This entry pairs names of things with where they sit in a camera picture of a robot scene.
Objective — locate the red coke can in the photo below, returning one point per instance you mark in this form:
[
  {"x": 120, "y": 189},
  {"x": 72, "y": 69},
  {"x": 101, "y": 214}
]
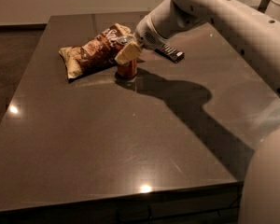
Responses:
[{"x": 129, "y": 70}]

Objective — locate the brown chip bag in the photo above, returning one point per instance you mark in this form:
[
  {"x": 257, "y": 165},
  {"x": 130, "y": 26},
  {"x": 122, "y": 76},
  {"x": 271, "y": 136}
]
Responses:
[{"x": 97, "y": 55}]

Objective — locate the black candy bar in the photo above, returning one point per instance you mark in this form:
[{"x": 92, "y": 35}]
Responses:
[{"x": 170, "y": 53}]

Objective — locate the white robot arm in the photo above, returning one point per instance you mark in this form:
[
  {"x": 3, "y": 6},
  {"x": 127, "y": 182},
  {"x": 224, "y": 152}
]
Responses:
[{"x": 256, "y": 37}]

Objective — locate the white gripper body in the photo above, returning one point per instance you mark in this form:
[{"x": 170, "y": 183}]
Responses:
[{"x": 146, "y": 37}]

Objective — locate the dark box in corner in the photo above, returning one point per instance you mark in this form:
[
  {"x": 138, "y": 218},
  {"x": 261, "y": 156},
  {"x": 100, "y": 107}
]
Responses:
[{"x": 263, "y": 5}]

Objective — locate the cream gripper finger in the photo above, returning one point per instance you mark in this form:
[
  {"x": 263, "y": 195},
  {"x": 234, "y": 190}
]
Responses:
[{"x": 130, "y": 52}]

